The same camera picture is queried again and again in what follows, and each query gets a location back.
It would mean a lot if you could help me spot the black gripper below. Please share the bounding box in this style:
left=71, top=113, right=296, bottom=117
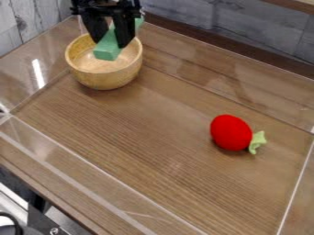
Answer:
left=70, top=0, right=142, bottom=49

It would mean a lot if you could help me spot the green rectangular stick block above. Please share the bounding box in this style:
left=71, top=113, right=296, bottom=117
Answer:
left=93, top=16, right=146, bottom=62

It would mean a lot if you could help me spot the light wooden bowl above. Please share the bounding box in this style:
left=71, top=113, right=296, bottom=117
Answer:
left=66, top=34, right=143, bottom=90

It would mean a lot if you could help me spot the red plush strawberry toy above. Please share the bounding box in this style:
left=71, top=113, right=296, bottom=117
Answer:
left=210, top=114, right=268, bottom=154

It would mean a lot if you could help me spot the clear acrylic tray wall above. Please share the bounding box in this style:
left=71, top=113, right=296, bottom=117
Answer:
left=0, top=18, right=314, bottom=235

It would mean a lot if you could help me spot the black metal bracket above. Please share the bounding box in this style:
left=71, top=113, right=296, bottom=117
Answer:
left=27, top=204, right=71, bottom=235

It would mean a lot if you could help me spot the black cable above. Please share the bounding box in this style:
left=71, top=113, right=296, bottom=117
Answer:
left=0, top=212, right=24, bottom=235

